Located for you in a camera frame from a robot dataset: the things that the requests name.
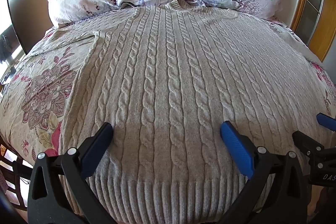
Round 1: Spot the wooden door with glass panes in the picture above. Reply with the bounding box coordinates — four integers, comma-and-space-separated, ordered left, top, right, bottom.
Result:
290, 0, 336, 62

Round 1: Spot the beige cable-knit sweater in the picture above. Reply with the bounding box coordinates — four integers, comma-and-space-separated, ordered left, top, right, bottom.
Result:
25, 0, 332, 224

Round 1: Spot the floral quilted bedspread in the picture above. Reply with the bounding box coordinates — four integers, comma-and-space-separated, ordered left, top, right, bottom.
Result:
0, 15, 336, 169

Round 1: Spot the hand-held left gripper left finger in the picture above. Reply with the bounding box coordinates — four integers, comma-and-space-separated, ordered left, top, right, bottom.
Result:
28, 122, 116, 224

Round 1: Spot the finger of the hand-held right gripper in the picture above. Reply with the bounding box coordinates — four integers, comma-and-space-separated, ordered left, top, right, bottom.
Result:
292, 131, 325, 159
316, 113, 336, 131

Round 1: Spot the dark wooden chair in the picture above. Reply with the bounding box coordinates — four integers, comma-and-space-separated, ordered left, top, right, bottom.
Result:
0, 135, 36, 212

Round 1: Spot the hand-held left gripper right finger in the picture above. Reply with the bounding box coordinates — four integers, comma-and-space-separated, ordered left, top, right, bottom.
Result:
220, 120, 307, 224

